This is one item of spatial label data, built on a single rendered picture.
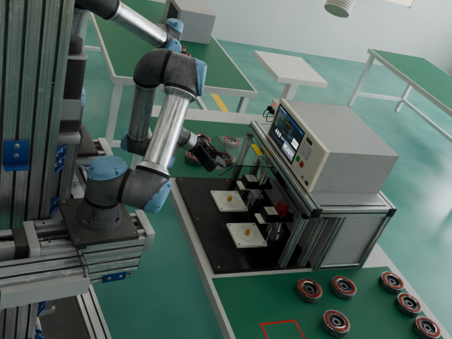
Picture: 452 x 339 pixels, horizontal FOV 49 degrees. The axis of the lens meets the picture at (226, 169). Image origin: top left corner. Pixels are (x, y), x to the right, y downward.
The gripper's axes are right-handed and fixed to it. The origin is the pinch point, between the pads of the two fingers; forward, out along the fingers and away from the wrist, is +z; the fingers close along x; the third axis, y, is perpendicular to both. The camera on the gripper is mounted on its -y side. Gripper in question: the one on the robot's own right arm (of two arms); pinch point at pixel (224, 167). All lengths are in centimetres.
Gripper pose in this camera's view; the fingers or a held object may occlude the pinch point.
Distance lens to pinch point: 215.9
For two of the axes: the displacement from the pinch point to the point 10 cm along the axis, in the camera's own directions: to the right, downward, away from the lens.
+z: 6.4, 4.3, 6.3
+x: -6.9, 6.8, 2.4
